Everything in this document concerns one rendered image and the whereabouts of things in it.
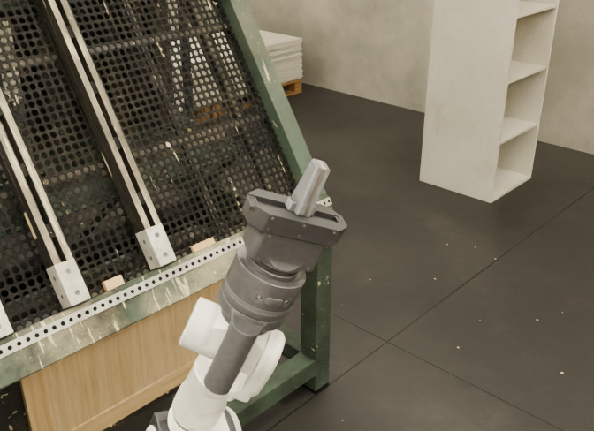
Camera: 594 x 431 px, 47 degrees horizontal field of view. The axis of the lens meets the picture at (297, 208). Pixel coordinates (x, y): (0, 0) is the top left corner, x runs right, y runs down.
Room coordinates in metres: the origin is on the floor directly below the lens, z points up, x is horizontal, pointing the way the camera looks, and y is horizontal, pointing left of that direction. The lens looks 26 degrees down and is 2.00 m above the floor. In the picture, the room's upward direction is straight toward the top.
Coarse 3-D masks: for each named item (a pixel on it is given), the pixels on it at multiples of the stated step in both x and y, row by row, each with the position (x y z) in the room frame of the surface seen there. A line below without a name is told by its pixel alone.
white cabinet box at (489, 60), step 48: (480, 0) 4.43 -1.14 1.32; (528, 0) 4.83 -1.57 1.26; (432, 48) 4.65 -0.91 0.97; (480, 48) 4.41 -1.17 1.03; (528, 48) 4.80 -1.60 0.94; (432, 96) 4.62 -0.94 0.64; (480, 96) 4.38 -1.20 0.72; (528, 96) 4.76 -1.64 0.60; (432, 144) 4.60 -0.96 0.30; (480, 144) 4.35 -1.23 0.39; (528, 144) 4.73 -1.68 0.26; (480, 192) 4.32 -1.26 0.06
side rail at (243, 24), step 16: (224, 0) 2.68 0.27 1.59; (240, 0) 2.69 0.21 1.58; (240, 16) 2.65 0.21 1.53; (240, 32) 2.62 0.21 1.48; (256, 32) 2.66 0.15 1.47; (240, 48) 2.63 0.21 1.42; (256, 48) 2.61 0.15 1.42; (256, 64) 2.57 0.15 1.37; (272, 64) 2.61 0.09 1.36; (256, 80) 2.57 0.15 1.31; (272, 80) 2.57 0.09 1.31; (272, 96) 2.53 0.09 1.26; (272, 112) 2.51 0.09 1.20; (288, 112) 2.53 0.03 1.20; (288, 128) 2.49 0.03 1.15; (288, 144) 2.45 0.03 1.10; (304, 144) 2.49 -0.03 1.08; (288, 160) 2.45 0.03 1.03; (304, 160) 2.45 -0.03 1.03
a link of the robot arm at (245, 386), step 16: (272, 336) 0.70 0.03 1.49; (272, 352) 0.68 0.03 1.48; (192, 368) 0.74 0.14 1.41; (208, 368) 0.73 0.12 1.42; (256, 368) 0.67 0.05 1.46; (272, 368) 0.67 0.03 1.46; (240, 384) 0.70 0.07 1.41; (256, 384) 0.68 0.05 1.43; (224, 400) 0.71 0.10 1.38; (240, 400) 0.70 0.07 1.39
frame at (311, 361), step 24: (312, 288) 2.35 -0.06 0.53; (312, 312) 2.34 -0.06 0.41; (288, 336) 2.49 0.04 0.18; (312, 336) 2.34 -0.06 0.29; (288, 360) 2.33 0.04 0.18; (312, 360) 2.33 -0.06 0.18; (288, 384) 2.21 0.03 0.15; (312, 384) 2.34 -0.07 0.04; (0, 408) 1.64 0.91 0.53; (24, 408) 1.69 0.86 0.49; (144, 408) 2.00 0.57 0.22; (240, 408) 2.04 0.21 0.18; (264, 408) 2.11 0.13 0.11
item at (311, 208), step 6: (324, 162) 0.71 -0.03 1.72; (324, 168) 0.70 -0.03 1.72; (324, 174) 0.70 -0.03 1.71; (324, 180) 0.70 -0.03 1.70; (318, 186) 0.69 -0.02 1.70; (318, 192) 0.69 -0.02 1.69; (312, 198) 0.69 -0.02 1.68; (312, 204) 0.69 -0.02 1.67; (306, 210) 0.69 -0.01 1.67; (312, 210) 0.69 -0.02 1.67; (306, 216) 0.69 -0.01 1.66
